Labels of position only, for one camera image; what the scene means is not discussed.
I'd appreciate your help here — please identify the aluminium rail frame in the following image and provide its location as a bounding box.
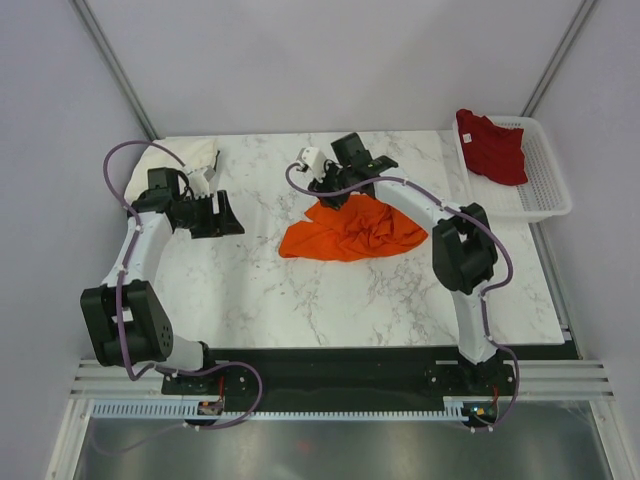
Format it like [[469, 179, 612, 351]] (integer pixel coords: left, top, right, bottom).
[[71, 360, 613, 400]]

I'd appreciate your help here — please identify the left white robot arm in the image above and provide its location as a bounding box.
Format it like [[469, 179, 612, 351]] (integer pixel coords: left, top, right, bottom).
[[80, 167, 245, 393]]

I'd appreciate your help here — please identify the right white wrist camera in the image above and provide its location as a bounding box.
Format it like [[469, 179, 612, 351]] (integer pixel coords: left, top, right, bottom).
[[296, 147, 327, 183]]

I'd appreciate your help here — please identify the red t shirt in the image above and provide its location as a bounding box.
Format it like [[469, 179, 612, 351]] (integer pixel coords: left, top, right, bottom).
[[456, 109, 528, 186]]

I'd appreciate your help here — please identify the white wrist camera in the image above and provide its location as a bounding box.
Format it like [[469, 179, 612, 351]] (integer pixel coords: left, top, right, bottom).
[[296, 147, 327, 183], [187, 166, 217, 198]]

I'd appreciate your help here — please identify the folded white t shirt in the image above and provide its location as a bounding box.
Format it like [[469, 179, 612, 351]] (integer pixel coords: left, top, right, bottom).
[[124, 136, 219, 203]]

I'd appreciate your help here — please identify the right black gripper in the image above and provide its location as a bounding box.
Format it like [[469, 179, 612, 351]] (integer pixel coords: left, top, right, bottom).
[[307, 158, 352, 212]]

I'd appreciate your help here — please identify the white plastic basket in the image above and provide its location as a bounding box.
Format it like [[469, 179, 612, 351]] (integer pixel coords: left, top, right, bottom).
[[452, 115, 572, 223]]

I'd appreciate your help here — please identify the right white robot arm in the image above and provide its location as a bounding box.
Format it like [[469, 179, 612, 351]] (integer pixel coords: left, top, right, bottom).
[[297, 133, 507, 394]]

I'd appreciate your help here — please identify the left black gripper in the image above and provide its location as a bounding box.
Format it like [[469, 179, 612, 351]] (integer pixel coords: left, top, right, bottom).
[[176, 191, 244, 240]]

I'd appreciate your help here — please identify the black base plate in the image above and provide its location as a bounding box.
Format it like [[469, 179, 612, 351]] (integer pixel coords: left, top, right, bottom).
[[162, 347, 516, 413]]

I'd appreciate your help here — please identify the white slotted cable duct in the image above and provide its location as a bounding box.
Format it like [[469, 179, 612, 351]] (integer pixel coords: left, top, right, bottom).
[[92, 397, 499, 421]]

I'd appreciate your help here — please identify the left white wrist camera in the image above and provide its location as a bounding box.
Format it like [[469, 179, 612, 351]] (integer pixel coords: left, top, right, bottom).
[[187, 166, 217, 198]]

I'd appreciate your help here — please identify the orange t shirt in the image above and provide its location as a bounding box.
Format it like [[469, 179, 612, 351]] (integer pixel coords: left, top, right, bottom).
[[278, 194, 429, 262]]

